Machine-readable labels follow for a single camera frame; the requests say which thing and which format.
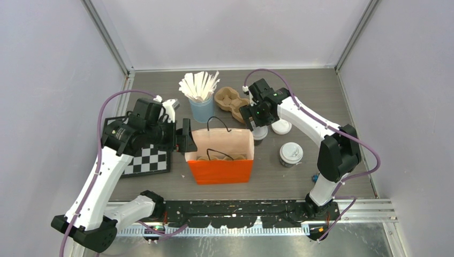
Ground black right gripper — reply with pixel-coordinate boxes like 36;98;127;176
239;101;279;133

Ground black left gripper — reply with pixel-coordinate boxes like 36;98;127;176
146;117;197;152

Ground single brown cup carrier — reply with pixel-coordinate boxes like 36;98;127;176
196;154;246;161

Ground orange paper bag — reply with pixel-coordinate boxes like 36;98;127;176
184;123;254;185

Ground white coffee cup lid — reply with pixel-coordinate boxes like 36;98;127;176
279;142;304;163

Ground black paper coffee cup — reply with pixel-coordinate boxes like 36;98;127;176
279;159;301;168

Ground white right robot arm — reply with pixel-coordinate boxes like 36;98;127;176
240;79;362;220

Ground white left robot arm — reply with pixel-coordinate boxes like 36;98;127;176
51;98;197;253

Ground stack of white lids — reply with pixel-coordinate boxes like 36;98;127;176
271;119;292;135

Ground light blue cup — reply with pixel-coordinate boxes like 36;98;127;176
189;96;214;123

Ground black white chessboard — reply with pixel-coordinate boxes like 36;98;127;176
99;116;170;178

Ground brown cardboard cup carrier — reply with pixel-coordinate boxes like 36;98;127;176
214;87;249;124

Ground white wooden stir sticks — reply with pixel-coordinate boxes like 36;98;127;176
178;71;220;103

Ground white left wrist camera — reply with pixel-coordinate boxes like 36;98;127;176
162;99;180;123

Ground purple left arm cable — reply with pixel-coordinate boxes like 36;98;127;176
58;89;162;257

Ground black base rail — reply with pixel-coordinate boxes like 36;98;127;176
142;200;339;229

